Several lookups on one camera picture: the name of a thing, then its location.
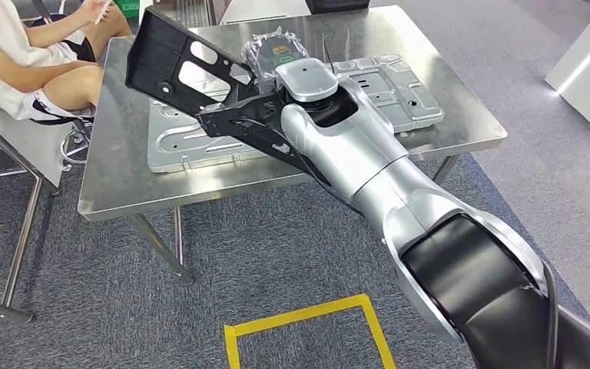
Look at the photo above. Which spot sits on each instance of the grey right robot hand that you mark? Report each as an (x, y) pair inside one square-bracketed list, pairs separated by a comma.
[(274, 51)]

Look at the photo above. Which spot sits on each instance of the black plastic panel part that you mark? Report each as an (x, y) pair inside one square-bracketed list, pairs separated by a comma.
[(152, 56)]

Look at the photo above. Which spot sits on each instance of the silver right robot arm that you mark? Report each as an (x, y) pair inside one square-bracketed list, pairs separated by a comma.
[(356, 153)]

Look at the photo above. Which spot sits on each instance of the stainless steel workbench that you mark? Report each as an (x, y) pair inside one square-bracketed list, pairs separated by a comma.
[(122, 183)]

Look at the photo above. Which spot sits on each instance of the white desk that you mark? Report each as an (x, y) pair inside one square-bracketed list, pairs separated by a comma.
[(264, 12)]

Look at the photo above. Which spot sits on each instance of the grey stamped metal plate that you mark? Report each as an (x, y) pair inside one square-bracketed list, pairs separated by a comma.
[(407, 102)]

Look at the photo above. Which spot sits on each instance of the green plastic crate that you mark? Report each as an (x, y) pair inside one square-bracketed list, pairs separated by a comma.
[(127, 7)]

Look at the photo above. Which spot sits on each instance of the white phone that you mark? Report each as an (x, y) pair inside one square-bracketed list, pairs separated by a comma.
[(104, 11)]

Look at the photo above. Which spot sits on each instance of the grey table with steel legs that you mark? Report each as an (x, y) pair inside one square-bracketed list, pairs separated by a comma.
[(30, 147)]

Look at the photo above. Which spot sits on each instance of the person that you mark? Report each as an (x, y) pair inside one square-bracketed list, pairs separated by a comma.
[(10, 61)]

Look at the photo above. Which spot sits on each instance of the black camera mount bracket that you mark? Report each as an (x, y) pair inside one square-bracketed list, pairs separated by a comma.
[(234, 130)]

